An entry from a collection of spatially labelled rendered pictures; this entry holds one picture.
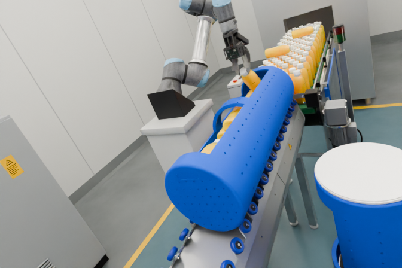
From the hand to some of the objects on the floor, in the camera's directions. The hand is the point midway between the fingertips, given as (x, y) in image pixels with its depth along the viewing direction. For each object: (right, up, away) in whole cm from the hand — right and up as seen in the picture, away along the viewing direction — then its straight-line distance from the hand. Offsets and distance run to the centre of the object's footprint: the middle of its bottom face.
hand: (243, 71), depth 120 cm
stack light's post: (+105, -75, +78) cm, 151 cm away
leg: (+61, -100, +61) cm, 132 cm away
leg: (+49, -101, +69) cm, 132 cm away
